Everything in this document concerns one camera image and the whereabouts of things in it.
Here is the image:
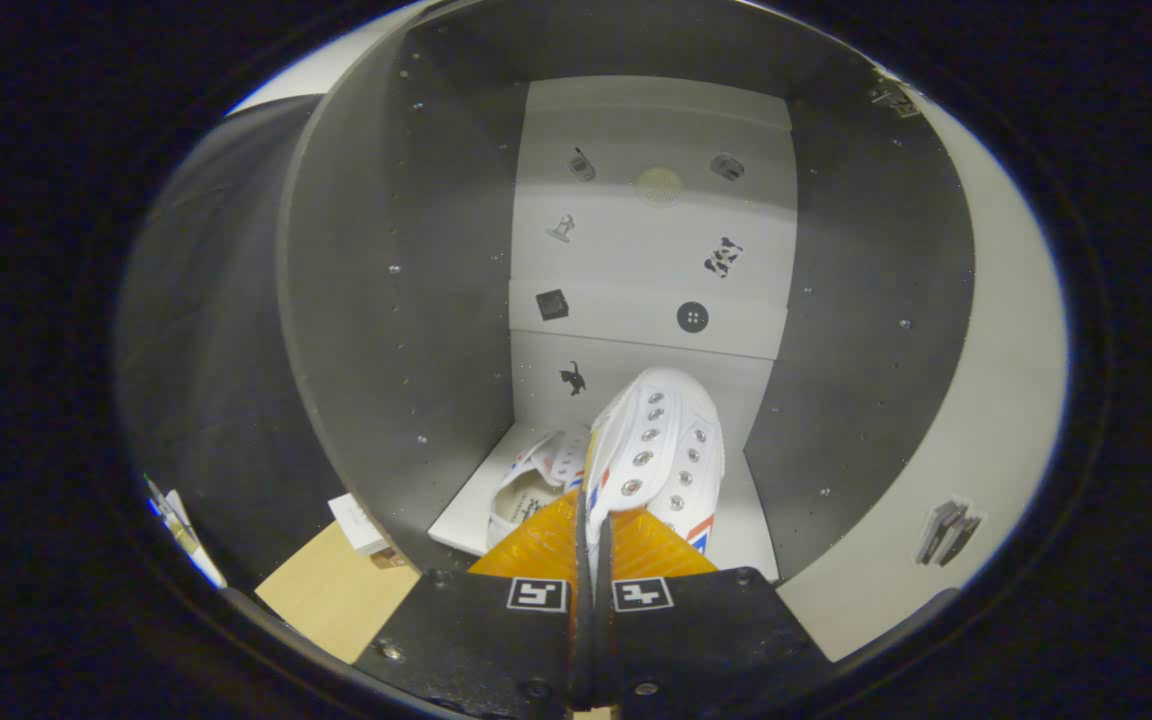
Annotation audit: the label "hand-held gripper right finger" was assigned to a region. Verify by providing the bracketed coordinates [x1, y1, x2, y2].
[598, 508, 832, 720]

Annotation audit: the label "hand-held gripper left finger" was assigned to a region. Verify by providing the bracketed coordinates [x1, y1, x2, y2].
[354, 488, 597, 720]

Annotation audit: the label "white canvas shoe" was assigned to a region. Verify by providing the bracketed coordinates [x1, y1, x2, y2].
[584, 367, 727, 576]
[486, 428, 592, 549]

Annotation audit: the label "dark grey shoe cabinet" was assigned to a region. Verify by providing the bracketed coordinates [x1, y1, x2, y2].
[276, 0, 977, 586]

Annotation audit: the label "white printed box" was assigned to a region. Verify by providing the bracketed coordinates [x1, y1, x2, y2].
[328, 493, 392, 556]

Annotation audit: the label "colourful printed cards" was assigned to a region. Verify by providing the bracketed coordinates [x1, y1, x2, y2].
[143, 475, 227, 589]

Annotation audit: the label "black backdrop cloth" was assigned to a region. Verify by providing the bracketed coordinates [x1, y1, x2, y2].
[116, 95, 337, 591]

